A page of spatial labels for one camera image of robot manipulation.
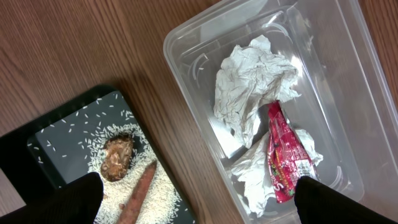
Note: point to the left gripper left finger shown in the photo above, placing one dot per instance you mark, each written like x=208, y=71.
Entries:
x=77, y=202

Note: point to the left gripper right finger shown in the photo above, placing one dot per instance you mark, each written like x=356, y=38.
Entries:
x=318, y=204

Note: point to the red snack wrapper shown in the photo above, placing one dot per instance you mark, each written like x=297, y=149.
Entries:
x=286, y=156

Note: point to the brown food wrapper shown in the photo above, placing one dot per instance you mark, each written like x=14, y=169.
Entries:
x=118, y=152

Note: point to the pile of white rice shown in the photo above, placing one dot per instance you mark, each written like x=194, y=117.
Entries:
x=163, y=202

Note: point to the white paper napkin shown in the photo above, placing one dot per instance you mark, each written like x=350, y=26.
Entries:
x=249, y=78

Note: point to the black tray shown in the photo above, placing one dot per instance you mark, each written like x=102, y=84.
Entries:
x=50, y=152

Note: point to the clear plastic bin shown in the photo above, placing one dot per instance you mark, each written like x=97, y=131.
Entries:
x=344, y=103

